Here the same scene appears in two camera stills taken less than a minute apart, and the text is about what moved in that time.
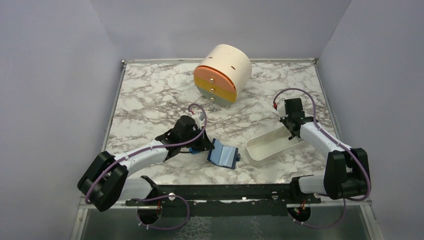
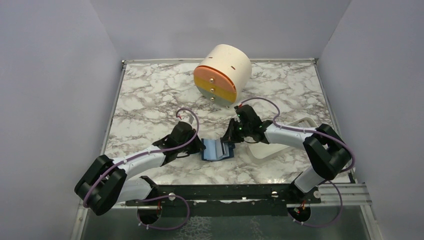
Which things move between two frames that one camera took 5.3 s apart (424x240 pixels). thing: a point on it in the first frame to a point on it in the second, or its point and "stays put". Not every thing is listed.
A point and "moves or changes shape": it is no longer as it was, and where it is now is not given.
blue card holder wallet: x=223 y=155 moves or changes shape
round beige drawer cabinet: x=223 y=74 stays put
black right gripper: x=284 y=119 to x=229 y=136
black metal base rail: x=229 y=200 stays put
